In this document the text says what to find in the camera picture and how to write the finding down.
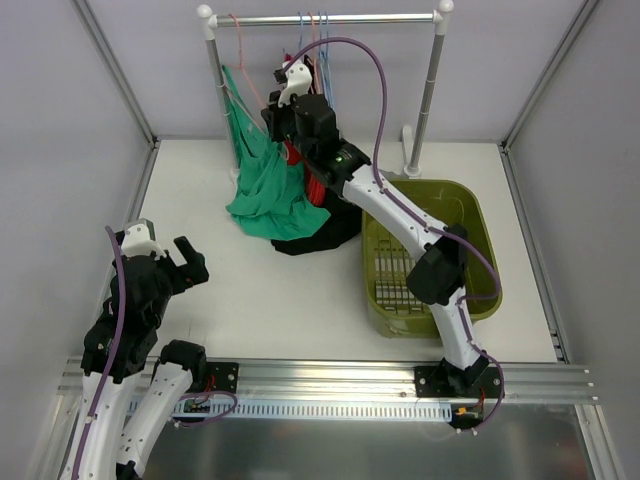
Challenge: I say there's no aluminium frame post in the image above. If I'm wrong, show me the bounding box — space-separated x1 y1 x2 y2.
501 0 601 151
70 0 157 148

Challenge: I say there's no black tank top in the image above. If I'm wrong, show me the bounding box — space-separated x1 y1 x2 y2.
271 191 362 256

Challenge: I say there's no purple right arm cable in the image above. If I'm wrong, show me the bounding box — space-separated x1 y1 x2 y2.
287 37 506 436

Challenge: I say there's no blue wire hanger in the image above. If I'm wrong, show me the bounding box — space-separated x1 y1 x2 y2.
298 11 306 51
318 11 331 101
322 12 335 107

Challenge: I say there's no olive green plastic basket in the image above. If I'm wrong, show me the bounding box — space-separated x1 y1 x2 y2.
362 179 503 339

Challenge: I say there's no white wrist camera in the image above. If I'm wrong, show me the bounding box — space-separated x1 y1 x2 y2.
274 59 313 107
121 218 166 259

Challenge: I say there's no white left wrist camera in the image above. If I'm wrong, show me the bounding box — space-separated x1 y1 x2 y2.
121 218 166 259

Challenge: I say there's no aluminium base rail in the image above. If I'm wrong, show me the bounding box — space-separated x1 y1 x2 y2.
57 355 600 405

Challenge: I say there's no silver and white clothes rack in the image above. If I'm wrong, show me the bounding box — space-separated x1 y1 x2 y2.
196 1 454 178

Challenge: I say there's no red tank top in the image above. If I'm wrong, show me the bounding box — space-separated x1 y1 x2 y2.
285 55 326 207

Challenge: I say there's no green tank top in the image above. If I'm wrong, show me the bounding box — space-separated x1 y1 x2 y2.
223 67 330 241

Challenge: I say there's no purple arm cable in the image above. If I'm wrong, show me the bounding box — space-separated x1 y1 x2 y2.
69 225 126 480
287 37 506 436

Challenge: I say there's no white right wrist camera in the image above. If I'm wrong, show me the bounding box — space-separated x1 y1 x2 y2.
274 59 313 107

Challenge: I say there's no aluminium left frame post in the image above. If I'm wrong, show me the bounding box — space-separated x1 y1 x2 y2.
70 0 157 148

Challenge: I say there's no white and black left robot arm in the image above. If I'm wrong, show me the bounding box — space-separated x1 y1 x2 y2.
61 232 209 479

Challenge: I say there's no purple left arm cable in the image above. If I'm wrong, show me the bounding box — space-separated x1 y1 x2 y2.
69 225 126 480

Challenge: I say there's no aluminium right frame post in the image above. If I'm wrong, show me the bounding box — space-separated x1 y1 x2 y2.
501 0 601 151

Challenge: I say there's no white slotted cable duct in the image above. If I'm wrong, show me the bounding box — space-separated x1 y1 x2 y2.
124 397 454 422

